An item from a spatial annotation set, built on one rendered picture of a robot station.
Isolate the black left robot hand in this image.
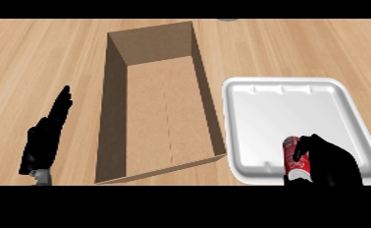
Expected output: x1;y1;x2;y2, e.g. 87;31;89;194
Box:
18;85;74;177

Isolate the red soda can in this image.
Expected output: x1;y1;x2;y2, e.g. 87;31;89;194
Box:
282;136;314;181

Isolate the brown cardboard box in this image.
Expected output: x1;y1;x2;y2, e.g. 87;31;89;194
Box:
93;21;229;185

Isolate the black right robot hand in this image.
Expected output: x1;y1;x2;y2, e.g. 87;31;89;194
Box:
282;134;365;187

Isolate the white foam tray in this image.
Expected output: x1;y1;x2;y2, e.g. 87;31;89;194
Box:
221;77;371;186

